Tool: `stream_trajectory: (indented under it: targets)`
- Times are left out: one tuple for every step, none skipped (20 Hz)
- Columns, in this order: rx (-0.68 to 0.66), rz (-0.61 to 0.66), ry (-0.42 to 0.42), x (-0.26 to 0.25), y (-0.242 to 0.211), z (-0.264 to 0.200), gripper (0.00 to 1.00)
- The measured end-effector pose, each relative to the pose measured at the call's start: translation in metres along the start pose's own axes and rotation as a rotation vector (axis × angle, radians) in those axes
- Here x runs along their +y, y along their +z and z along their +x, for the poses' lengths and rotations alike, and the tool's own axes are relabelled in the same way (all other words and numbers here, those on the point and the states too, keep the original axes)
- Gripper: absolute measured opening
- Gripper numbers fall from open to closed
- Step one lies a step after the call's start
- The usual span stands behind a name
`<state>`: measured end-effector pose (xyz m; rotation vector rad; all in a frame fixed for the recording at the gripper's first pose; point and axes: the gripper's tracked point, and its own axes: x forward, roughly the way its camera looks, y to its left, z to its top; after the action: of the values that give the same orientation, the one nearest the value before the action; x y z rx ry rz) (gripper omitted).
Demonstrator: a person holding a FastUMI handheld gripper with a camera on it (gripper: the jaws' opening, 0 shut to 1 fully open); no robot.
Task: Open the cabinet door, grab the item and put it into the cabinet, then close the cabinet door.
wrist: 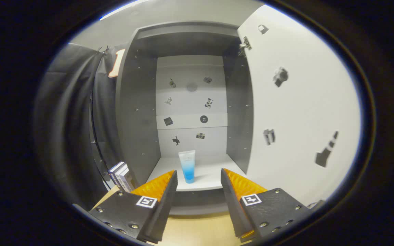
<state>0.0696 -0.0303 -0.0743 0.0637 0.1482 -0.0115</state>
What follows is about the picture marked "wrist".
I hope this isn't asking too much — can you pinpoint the metal door hinge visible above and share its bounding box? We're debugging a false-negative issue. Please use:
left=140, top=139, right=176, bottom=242
left=238, top=36, right=252, bottom=57

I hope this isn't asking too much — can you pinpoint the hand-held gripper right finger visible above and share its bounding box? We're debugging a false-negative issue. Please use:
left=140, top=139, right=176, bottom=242
left=220, top=168, right=326, bottom=243

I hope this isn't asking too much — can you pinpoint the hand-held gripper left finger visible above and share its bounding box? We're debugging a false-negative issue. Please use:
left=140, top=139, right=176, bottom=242
left=88, top=170, right=178, bottom=244

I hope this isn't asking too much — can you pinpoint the dark grey cabinet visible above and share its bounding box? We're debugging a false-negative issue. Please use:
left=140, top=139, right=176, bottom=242
left=115, top=21, right=255, bottom=216

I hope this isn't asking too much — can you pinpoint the white cabinet shelf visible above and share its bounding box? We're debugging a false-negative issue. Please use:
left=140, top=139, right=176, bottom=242
left=147, top=154, right=247, bottom=192

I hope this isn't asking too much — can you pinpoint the black backdrop cloth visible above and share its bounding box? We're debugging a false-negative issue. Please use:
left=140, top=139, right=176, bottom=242
left=35, top=43, right=126, bottom=209

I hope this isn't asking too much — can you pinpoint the white book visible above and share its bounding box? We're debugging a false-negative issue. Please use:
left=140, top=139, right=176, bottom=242
left=113, top=164, right=129, bottom=190

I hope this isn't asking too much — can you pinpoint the blue white tube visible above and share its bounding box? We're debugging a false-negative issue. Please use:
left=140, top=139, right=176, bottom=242
left=178, top=150, right=196, bottom=184

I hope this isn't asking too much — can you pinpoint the grey cover book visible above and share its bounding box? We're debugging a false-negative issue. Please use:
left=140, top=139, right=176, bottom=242
left=118, top=167, right=136, bottom=193

